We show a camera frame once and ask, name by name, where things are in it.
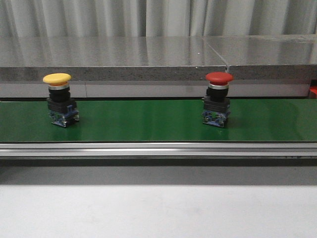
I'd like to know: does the white pleated curtain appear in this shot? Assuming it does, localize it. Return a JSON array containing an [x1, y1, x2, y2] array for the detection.
[[0, 0, 317, 37]]

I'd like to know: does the red plastic tray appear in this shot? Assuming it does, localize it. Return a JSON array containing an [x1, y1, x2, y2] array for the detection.
[[308, 86, 317, 99]]

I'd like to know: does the red mushroom push button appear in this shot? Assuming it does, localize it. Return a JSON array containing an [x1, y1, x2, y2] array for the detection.
[[202, 72, 234, 127]]

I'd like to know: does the yellow mushroom push button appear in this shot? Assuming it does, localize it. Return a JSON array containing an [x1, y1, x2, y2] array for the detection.
[[43, 73, 79, 127]]

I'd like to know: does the aluminium conveyor frame rail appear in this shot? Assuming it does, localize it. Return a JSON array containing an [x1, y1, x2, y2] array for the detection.
[[0, 142, 317, 158]]

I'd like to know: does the green conveyor belt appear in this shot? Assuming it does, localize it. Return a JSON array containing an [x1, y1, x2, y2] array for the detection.
[[0, 99, 317, 142]]

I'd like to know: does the grey stone counter slab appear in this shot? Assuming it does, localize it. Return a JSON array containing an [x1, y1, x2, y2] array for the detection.
[[0, 37, 226, 82], [203, 35, 317, 82]]

